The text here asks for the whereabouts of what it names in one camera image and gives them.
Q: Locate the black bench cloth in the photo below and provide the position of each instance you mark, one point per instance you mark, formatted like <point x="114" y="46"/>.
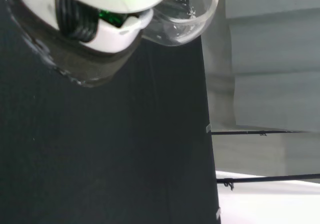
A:
<point x="112" y="146"/>

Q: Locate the clear tape strip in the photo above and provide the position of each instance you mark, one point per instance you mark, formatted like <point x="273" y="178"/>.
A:
<point x="218" y="213"/>
<point x="208" y="128"/>

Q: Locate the black tripod leg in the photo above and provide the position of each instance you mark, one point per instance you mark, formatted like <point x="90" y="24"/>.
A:
<point x="270" y="178"/>
<point x="250" y="132"/>

